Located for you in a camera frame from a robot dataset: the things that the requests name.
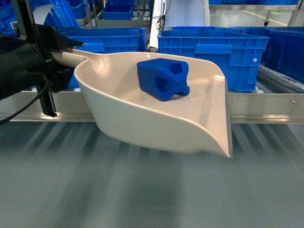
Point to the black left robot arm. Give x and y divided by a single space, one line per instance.
27 61

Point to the beige plastic dustpan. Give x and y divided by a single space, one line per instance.
198 122

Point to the blue crate left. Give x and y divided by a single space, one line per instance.
114 39

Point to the blue 3D-printed part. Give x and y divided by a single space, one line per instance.
163 78

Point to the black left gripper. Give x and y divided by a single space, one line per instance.
46 39

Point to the metal shelf rack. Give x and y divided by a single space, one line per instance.
243 108

